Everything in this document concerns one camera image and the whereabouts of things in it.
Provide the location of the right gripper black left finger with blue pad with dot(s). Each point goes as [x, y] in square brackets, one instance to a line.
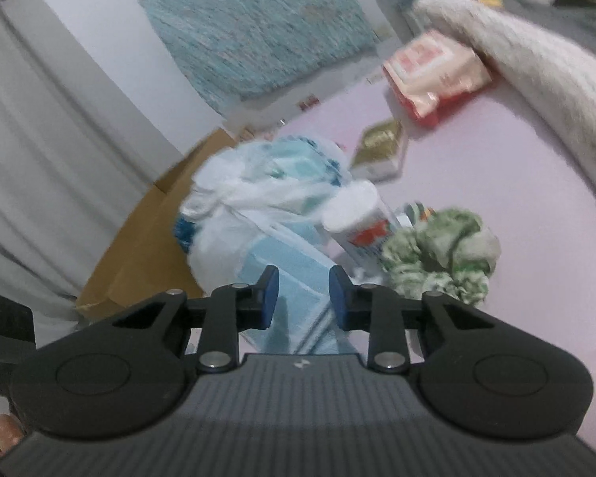
[227, 312]

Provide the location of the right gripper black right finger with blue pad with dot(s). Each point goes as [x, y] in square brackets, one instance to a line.
[382, 313]

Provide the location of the blue checked towel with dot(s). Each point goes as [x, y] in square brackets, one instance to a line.
[303, 321]

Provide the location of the green floral scrunchie cloth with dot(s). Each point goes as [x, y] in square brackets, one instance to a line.
[448, 250]

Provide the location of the white tissue roll pack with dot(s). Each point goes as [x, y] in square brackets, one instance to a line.
[359, 221]

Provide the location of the person left hand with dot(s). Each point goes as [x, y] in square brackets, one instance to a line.
[11, 432]

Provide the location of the brown cardboard box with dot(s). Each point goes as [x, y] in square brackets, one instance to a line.
[145, 259]

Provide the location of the white plastic bag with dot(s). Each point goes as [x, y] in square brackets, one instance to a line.
[262, 188]

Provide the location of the gold white soap box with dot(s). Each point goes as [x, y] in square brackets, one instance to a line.
[379, 154]

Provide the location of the grey curtain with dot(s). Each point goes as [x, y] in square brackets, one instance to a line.
[67, 184]

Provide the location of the pink wet wipes pack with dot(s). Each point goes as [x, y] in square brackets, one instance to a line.
[433, 75]

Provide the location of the rolled white quilt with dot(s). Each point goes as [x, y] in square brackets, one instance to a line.
[547, 54]

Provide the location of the floral teal wall cloth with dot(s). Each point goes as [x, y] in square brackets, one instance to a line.
[238, 50]

